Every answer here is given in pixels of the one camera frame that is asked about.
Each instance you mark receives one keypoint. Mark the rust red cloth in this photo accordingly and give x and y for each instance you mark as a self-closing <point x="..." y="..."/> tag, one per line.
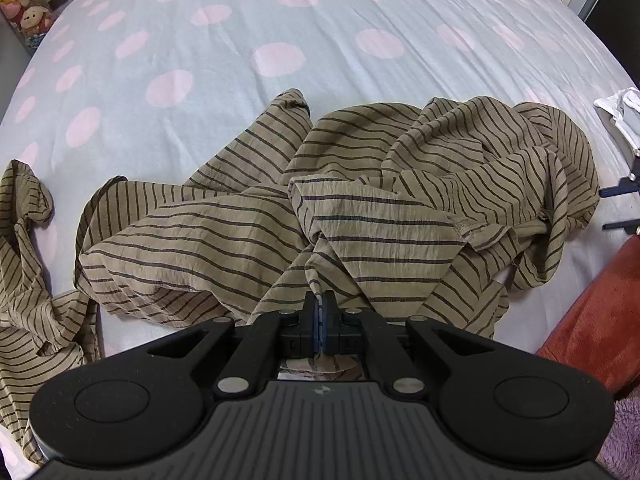
<point x="595" y="320"/>

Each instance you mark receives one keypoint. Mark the tan striped shorts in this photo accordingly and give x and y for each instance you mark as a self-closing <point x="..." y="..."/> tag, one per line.
<point x="30" y="280"/>

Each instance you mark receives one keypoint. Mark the purple fuzzy garment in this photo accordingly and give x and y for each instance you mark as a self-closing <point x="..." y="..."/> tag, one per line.
<point x="625" y="440"/>

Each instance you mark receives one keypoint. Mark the pile of plush toys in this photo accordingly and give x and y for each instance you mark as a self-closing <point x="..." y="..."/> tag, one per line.
<point x="25" y="15"/>

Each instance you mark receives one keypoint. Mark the tan striped button shirt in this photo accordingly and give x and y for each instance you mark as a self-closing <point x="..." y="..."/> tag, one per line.
<point x="350" y="200"/>

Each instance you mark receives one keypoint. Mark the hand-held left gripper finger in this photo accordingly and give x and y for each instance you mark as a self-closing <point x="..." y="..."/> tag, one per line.
<point x="314" y="325"/>
<point x="326" y="327"/>

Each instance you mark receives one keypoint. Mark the black wall fixture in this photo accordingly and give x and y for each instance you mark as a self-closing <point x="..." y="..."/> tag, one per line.
<point x="59" y="1"/>

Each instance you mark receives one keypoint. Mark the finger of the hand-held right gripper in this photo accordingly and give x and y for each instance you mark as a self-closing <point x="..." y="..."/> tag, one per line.
<point x="625" y="227"/>
<point x="617" y="191"/>

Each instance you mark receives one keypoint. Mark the pile of white clothes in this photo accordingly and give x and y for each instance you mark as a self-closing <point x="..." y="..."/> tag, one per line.
<point x="620" y="105"/>

